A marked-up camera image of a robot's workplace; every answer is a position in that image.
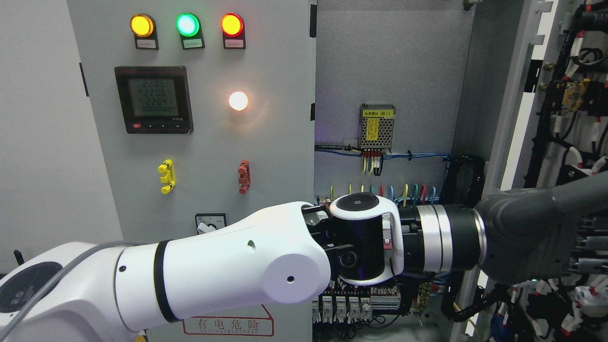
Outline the black cable conduit right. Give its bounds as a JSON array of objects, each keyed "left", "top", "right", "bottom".
[{"left": 439, "top": 155, "right": 487, "bottom": 209}]

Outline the white rotary selector switch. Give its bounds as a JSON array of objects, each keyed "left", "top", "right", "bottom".
[{"left": 195, "top": 213, "right": 227, "bottom": 235}]

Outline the perforated metal power supply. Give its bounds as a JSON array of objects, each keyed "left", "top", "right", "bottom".
[{"left": 359, "top": 104, "right": 397, "bottom": 150}]

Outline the red indicator lamp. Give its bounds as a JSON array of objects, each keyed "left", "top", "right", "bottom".
[{"left": 220, "top": 12, "right": 245, "bottom": 38}]

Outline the red terminal clip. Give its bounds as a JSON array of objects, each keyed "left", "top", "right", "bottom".
[{"left": 237, "top": 160, "right": 251, "bottom": 194}]

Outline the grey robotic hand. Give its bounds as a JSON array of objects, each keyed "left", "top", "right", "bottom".
[{"left": 476, "top": 172, "right": 608, "bottom": 285}]

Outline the grey cabinet door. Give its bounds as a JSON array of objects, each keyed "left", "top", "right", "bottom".
[
  {"left": 449, "top": 0, "right": 608, "bottom": 342},
  {"left": 66, "top": 0, "right": 318, "bottom": 342}
]

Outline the black digital power meter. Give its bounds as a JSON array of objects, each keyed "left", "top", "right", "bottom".
[{"left": 114, "top": 66, "right": 194, "bottom": 134}]

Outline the yellow terminal clip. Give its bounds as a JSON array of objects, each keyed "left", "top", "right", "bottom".
[{"left": 157, "top": 159, "right": 176, "bottom": 195}]

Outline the white glowing indicator lamp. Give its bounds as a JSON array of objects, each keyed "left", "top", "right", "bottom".
[{"left": 228, "top": 91, "right": 249, "bottom": 111}]

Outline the black box on left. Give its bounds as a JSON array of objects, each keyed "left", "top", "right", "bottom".
[{"left": 13, "top": 249, "right": 25, "bottom": 267}]

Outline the green indicator lamp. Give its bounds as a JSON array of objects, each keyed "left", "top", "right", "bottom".
[{"left": 175, "top": 12, "right": 200, "bottom": 37}]

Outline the yellow indicator lamp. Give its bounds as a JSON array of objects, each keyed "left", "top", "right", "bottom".
[{"left": 130, "top": 13, "right": 155, "bottom": 38}]

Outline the red electric hazard sticker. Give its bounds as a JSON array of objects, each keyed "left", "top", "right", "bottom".
[{"left": 182, "top": 304, "right": 275, "bottom": 337}]

